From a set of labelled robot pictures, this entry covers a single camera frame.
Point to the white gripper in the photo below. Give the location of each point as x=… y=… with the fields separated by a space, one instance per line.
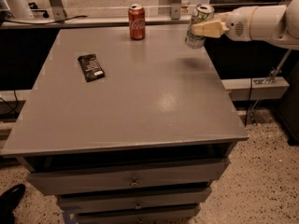
x=238 y=24

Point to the green white 7up can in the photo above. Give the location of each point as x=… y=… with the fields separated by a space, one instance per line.
x=200 y=16

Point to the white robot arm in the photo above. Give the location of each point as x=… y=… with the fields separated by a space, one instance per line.
x=276 y=25

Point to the red coca-cola can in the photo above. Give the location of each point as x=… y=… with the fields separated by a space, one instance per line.
x=136 y=14

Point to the black snack bar wrapper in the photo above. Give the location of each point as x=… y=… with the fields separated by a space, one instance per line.
x=91 y=68

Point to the grey drawer cabinet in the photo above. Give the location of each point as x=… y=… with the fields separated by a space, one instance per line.
x=159 y=101

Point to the bottom grey drawer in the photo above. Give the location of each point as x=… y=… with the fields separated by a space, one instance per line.
x=131 y=216

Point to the grey drawer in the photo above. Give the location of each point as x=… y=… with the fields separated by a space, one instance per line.
x=128 y=177
x=135 y=199
x=131 y=216

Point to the top grey drawer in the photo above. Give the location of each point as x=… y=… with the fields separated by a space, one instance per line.
x=128 y=177

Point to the middle grey drawer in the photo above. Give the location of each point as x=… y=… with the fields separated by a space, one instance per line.
x=135 y=199

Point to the black shoe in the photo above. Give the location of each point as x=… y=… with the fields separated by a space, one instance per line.
x=9 y=200

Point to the grey metal rail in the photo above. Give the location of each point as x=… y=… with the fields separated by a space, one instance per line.
x=88 y=22

